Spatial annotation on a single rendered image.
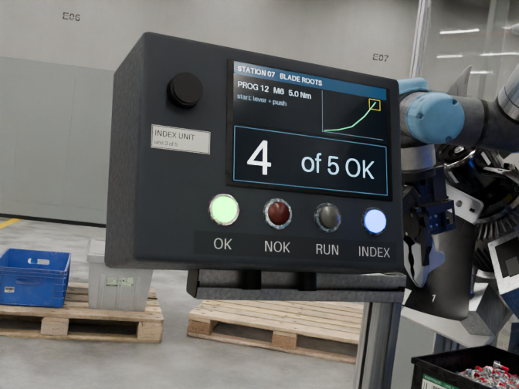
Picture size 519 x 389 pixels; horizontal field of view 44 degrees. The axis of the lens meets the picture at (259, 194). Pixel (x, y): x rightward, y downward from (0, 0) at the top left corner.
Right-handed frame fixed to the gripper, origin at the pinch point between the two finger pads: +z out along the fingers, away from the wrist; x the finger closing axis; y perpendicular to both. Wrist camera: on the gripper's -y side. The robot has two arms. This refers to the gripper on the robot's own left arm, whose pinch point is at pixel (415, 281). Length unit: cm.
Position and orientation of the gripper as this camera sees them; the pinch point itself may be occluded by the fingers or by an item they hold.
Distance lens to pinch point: 119.1
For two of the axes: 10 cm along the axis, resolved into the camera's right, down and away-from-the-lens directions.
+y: 9.0, -2.1, 3.9
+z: 1.5, 9.7, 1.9
